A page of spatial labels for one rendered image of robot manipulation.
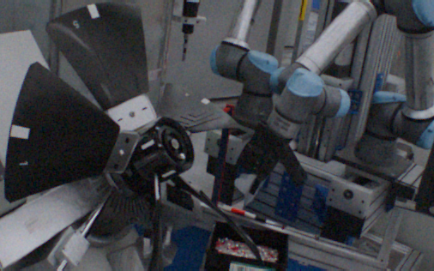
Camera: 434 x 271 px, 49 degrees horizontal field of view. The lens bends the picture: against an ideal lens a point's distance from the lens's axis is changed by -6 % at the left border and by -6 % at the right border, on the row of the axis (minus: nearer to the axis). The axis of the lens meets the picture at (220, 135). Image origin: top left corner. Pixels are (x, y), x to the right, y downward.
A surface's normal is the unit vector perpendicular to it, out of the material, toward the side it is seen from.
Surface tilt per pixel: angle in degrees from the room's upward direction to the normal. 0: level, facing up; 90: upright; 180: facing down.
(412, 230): 90
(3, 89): 50
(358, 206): 90
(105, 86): 60
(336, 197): 90
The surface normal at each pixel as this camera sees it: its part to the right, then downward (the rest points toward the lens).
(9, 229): 0.80, -0.40
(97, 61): 0.31, -0.13
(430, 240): -0.38, 0.26
